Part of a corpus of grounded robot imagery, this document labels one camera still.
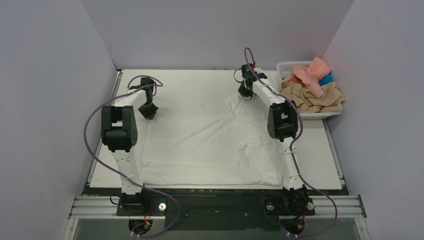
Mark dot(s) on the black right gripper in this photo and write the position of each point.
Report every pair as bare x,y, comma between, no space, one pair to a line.
245,89

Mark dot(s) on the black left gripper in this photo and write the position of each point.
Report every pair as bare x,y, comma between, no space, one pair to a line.
147,108

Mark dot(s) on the white printed t shirt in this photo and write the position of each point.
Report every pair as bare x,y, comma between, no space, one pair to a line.
231,147

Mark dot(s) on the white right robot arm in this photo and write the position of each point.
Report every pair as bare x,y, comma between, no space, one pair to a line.
282,121

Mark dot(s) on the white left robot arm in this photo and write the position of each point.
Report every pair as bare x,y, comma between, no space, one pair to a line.
119,130

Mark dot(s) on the white plastic laundry basket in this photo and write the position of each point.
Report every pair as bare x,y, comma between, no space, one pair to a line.
283,69

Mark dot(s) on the pink t shirt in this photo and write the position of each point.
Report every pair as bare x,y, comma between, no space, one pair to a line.
310,76

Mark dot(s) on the blue t shirt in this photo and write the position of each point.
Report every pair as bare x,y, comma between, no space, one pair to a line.
326,79

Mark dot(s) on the beige t shirt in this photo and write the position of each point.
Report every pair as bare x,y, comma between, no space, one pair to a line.
308,104

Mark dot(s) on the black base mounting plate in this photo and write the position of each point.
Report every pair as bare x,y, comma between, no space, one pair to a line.
221,209

